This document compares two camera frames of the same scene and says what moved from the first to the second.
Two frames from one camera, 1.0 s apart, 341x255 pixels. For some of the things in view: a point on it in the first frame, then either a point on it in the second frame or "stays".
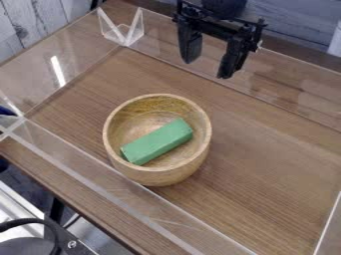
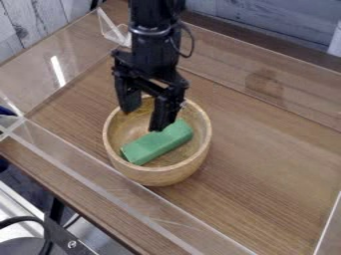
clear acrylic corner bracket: [122, 33] stays
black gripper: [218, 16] -> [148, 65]
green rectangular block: [156, 142] stays
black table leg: [56, 210] stays
